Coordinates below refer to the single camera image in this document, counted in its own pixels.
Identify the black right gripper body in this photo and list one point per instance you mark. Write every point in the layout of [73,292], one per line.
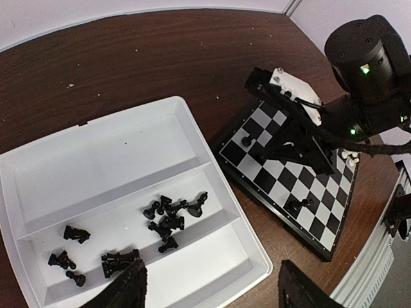
[371,63]

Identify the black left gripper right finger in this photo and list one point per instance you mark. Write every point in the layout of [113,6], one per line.
[298,290]

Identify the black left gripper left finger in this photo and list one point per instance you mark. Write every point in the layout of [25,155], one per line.
[129,289]

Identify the black king piece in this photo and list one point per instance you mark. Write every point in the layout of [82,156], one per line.
[296,205]

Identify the black pawn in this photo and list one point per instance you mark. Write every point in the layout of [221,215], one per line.
[247,141]

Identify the black pieces pile in tray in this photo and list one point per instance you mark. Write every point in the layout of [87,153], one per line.
[106,244]

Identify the black and grey chessboard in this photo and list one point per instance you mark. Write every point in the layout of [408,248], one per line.
[275,183]

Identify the white compartment tray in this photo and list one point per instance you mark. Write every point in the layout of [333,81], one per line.
[146,151]

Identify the black bishop in tray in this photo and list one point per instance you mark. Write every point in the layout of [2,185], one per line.
[196,209]

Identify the front aluminium rail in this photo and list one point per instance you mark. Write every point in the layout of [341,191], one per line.
[361,283]

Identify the right aluminium frame post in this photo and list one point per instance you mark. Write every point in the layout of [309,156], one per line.
[290,7]

